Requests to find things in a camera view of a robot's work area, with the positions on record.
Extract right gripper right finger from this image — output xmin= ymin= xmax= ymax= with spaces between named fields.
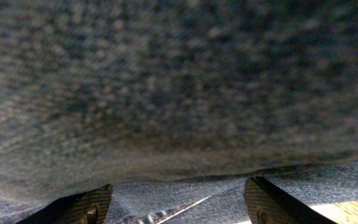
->
xmin=244 ymin=177 xmax=336 ymax=224

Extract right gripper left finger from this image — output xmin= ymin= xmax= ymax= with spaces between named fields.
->
xmin=17 ymin=184 xmax=113 ymax=224

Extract blue denim jeans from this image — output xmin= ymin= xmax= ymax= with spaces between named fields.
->
xmin=0 ymin=0 xmax=358 ymax=223

